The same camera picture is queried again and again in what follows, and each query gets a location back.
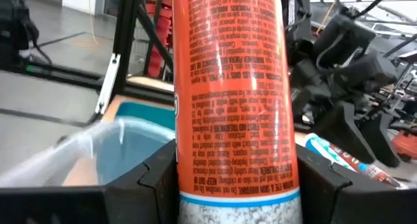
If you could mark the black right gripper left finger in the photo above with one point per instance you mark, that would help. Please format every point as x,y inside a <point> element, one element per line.
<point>153,191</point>

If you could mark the silver frame bracket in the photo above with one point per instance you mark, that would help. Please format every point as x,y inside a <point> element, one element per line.
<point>109,80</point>

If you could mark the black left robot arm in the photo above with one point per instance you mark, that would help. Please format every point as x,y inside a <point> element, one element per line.
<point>301,22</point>

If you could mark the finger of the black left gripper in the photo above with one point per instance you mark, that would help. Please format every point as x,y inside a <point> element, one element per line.
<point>348,129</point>
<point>386,139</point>

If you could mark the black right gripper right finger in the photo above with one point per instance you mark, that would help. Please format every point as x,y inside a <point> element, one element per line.
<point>325,198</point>

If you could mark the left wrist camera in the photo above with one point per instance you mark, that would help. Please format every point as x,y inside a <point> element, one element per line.
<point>345,38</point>

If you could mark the clear plastic container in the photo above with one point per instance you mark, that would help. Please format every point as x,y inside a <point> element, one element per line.
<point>49,159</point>

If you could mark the teal plastic bin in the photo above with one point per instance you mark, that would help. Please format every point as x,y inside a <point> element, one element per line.
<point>150,115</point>

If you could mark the orange sealant tube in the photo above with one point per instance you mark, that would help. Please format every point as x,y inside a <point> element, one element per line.
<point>345,159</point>
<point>234,103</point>

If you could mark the red bin shelf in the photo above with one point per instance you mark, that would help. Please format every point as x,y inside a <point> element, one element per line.
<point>161,28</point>

